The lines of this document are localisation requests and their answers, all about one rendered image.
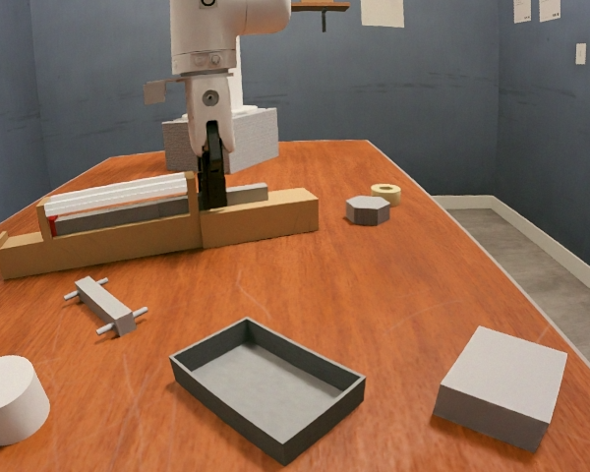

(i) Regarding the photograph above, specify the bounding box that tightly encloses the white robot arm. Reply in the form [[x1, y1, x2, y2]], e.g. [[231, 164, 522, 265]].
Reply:
[[144, 0, 291, 117]]

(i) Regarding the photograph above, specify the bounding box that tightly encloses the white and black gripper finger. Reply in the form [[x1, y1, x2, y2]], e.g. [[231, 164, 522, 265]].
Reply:
[[197, 151, 209, 192], [201, 120, 227, 210]]

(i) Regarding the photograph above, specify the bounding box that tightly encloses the beige roll of masking tape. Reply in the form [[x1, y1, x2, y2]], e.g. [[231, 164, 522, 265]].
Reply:
[[371, 184, 400, 207]]

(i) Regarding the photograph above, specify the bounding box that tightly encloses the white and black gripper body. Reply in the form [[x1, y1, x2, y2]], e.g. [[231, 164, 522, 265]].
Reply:
[[176, 73, 235, 157]]

